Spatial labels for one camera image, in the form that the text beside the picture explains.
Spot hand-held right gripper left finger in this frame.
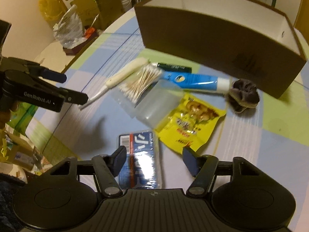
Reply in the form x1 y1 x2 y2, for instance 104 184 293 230
49 146 127 197

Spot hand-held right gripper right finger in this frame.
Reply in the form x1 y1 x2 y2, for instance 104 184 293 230
182 147 263 196

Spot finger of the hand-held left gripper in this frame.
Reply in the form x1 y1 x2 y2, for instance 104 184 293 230
59 88 88 105
2 57 67 83

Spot blue plastic-wrapped packet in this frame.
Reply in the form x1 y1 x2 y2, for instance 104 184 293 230
117 131 163 190

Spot yellow snack packet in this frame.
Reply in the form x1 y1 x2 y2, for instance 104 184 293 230
154 93 227 154

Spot cream white toothbrush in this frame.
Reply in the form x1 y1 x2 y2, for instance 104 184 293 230
80 57 149 109

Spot translucent plastic cup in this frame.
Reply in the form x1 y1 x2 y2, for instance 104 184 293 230
135 80 184 128

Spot clear bag of cotton swabs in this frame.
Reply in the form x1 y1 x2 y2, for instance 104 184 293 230
113 64 165 116

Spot dark fabric scrunchie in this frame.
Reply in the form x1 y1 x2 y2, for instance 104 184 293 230
226 78 260 113

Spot brown cardboard box container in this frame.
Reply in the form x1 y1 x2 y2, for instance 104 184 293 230
134 0 306 99

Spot person's left hand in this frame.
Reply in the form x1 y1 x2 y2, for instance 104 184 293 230
0 101 18 127

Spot green wrapped packs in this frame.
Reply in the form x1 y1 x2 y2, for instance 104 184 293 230
6 101 38 136

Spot dark brown wooden box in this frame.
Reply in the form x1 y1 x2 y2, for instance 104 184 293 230
63 32 99 55

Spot checked blue green tablecloth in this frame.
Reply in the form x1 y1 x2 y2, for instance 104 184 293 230
25 12 309 232

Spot yellow plastic bag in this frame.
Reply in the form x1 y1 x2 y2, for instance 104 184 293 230
39 0 73 21

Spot blue cream tube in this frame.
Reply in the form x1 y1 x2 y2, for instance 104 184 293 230
161 71 232 95

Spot brown cardboard carton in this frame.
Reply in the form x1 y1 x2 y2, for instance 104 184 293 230
72 0 125 31

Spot black lip gel tube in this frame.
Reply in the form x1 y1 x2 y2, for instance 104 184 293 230
151 62 193 73

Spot stack of metal bowls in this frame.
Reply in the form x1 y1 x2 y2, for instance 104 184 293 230
118 0 134 13

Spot dark blue fuzzy clothing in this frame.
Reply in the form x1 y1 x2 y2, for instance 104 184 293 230
0 171 27 232

